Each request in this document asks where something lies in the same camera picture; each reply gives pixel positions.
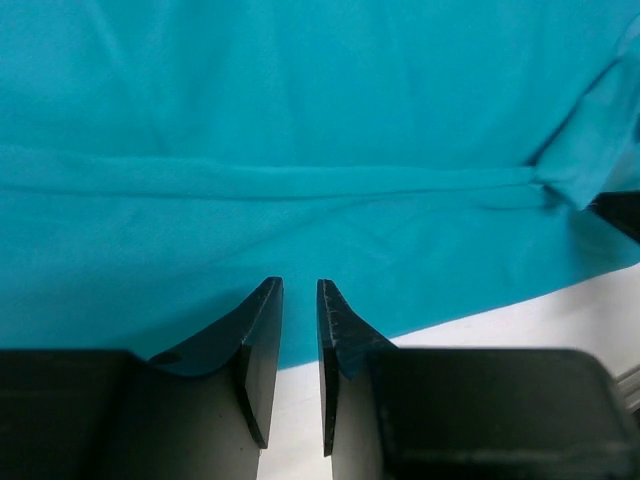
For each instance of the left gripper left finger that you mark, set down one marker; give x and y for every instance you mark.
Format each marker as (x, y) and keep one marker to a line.
(201, 409)

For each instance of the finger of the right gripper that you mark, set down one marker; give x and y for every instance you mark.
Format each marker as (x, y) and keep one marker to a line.
(620, 210)

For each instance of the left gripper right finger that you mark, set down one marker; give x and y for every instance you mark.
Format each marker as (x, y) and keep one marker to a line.
(465, 413)

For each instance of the teal t-shirt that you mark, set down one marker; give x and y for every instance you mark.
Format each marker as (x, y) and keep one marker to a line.
(435, 159)

